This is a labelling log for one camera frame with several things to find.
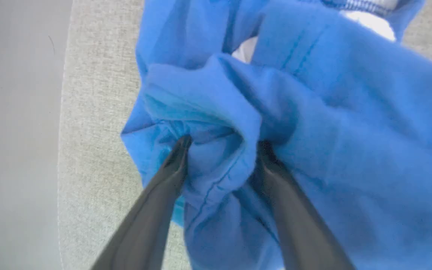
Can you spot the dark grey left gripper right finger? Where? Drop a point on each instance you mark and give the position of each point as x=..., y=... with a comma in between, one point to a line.
x=298, y=225

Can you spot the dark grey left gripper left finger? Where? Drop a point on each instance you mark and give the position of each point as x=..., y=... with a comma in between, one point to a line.
x=148, y=217

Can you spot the blue shirt with white trim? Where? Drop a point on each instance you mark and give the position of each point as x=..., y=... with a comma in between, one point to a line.
x=351, y=131

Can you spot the grey fabric mat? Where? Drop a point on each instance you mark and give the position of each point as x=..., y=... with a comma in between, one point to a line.
x=96, y=112

